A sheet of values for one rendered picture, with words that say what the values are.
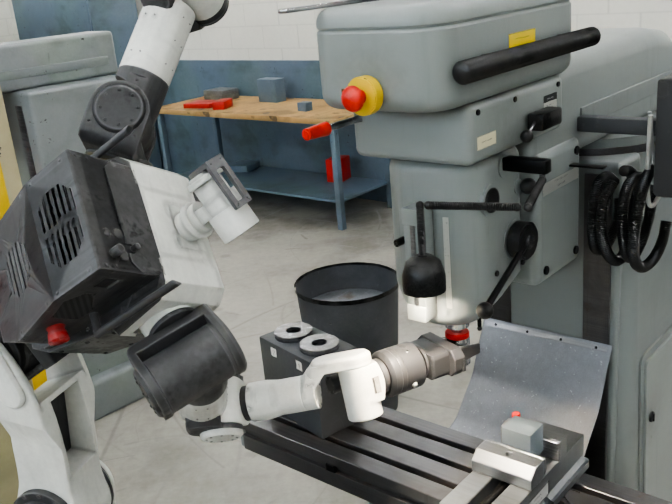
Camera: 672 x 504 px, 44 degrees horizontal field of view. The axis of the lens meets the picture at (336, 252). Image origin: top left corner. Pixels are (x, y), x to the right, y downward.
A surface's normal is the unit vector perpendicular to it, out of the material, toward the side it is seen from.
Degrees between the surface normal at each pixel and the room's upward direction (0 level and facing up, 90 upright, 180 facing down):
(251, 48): 90
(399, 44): 90
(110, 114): 61
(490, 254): 90
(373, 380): 74
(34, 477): 90
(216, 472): 0
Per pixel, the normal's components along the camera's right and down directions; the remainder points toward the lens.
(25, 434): -0.31, 0.69
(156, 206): 0.77, -0.47
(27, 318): -0.71, 0.01
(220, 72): -0.64, 0.30
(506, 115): 0.76, 0.14
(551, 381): -0.61, -0.17
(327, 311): -0.35, 0.40
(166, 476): -0.09, -0.94
